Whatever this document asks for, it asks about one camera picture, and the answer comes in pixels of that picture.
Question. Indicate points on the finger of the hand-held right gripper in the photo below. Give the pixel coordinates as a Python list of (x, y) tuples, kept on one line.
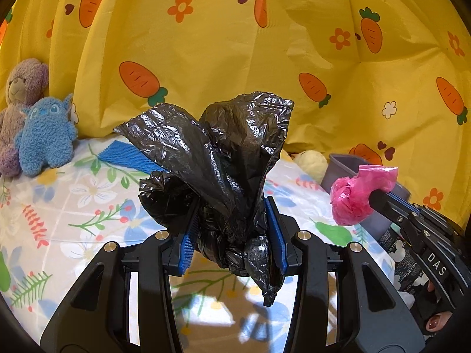
[(390, 209), (404, 201)]

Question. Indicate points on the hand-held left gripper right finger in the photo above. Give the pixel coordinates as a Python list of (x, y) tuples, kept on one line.
[(276, 235)]

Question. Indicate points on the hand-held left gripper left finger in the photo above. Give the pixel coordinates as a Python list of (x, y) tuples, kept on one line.
[(187, 244)]

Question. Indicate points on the pink plastic bag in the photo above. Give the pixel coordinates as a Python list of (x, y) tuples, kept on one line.
[(349, 198)]

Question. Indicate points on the grey plastic bin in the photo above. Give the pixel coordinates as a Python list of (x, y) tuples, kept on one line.
[(340, 165)]

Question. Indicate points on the black plastic bag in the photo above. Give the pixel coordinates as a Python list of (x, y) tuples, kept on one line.
[(228, 147)]

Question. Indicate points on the person's right hand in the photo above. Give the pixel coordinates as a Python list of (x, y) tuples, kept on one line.
[(438, 321)]

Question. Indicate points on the pale yellow plush ball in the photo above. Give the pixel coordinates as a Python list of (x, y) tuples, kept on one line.
[(311, 163)]

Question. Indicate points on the blue textured cloth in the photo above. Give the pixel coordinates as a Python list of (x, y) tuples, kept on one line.
[(125, 154)]

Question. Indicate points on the floral printed blanket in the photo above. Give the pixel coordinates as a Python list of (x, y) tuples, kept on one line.
[(73, 206)]

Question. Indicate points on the blue plush toy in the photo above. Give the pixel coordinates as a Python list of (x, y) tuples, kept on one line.
[(44, 136)]

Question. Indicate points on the yellow carrot-print curtain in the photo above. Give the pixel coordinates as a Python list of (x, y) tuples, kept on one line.
[(235, 44)]

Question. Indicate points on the purple teddy bear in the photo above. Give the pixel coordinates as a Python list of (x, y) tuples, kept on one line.
[(22, 81)]

